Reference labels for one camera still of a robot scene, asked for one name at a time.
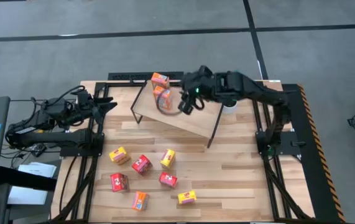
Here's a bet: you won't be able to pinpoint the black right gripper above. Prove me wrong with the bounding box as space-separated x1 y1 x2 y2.
179 65 217 116

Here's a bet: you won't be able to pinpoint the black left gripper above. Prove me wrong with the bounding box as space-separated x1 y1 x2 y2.
77 90 118 124

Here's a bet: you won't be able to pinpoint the orange Mini-Wheats cereal box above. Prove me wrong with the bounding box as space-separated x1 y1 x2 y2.
131 190 150 212
153 86 173 110
150 72 170 90

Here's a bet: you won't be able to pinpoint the yellow Corn Pops cereal box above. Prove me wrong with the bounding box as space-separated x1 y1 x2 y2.
160 148 177 170
108 146 131 166
177 190 198 205

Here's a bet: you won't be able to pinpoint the red Froot Loops cereal box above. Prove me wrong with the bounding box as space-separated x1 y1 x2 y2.
109 172 131 193
159 172 178 189
131 154 153 177

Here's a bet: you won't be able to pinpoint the green plant in white pot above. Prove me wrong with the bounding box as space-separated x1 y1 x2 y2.
222 99 238 114

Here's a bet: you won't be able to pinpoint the white paper sheets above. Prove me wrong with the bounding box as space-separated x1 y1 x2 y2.
7 161 57 205

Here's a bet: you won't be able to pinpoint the black padded bar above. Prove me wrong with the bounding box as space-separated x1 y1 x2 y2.
0 166 57 191

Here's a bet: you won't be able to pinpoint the black hazard-striped platform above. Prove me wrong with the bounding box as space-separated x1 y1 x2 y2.
281 83 346 223

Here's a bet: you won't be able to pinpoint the wooden shelf with black frame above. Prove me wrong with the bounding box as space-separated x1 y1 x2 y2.
130 80 225 149

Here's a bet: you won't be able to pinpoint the black metal table frame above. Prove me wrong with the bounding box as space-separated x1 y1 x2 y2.
51 80 315 224

